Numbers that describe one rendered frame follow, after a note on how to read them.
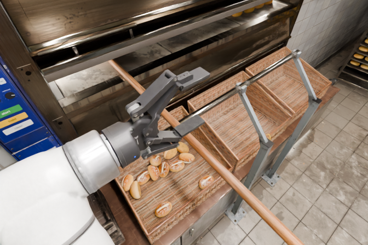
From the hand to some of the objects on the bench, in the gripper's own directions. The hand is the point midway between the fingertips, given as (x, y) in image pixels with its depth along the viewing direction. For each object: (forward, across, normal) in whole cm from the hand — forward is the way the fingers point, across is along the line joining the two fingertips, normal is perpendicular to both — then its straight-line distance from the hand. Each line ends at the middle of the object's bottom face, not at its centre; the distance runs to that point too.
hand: (199, 99), depth 45 cm
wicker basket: (+127, +91, -29) cm, 159 cm away
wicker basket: (+8, +91, -28) cm, 95 cm away
